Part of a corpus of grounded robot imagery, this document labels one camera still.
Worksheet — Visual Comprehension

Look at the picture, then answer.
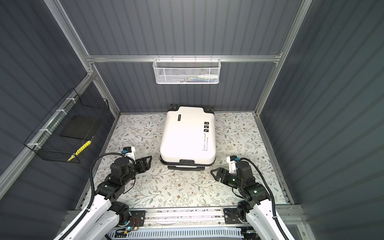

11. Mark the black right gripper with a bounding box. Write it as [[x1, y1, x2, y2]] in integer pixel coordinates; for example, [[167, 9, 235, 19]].
[[211, 166, 244, 189]]

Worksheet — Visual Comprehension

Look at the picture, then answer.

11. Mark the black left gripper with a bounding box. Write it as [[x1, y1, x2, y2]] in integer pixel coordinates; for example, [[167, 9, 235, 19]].
[[122, 154, 151, 188]]

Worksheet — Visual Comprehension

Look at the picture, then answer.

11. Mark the white black suitcase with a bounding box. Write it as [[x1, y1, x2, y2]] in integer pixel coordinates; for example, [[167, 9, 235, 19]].
[[160, 104, 217, 171]]

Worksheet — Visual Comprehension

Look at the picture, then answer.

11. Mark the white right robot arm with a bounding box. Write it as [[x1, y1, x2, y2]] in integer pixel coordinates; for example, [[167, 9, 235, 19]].
[[210, 156, 294, 240]]

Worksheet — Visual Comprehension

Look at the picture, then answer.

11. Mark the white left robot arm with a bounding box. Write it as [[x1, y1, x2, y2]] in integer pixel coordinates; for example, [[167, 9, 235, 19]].
[[55, 153, 153, 240]]

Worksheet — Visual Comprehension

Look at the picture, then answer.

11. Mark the yellow black striped tape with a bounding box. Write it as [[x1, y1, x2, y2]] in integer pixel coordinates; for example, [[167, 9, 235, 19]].
[[67, 141, 92, 162]]

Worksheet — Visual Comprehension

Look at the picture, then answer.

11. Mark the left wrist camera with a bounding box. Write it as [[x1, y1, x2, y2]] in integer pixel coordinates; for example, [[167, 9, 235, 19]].
[[110, 147, 136, 185]]

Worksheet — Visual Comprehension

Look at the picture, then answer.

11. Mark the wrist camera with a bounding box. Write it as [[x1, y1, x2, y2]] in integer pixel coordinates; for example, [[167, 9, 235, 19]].
[[110, 147, 136, 185], [227, 155, 255, 181]]

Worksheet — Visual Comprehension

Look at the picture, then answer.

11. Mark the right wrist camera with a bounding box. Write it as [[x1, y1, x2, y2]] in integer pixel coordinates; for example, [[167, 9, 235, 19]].
[[227, 155, 255, 181]]

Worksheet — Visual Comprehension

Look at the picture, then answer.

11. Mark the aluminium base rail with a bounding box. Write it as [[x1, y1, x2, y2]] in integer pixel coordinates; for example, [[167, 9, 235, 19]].
[[143, 205, 308, 228]]

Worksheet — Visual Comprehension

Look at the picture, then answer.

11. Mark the white perforated cable duct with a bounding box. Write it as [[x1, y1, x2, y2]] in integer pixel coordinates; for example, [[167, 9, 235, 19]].
[[107, 227, 244, 240]]

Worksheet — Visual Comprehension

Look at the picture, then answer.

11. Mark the black wire mesh basket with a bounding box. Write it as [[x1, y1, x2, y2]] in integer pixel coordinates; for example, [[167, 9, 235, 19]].
[[24, 91, 110, 164]]

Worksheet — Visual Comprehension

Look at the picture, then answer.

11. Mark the white wire mesh basket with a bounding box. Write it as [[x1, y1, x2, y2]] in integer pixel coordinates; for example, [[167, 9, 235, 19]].
[[153, 58, 222, 85]]

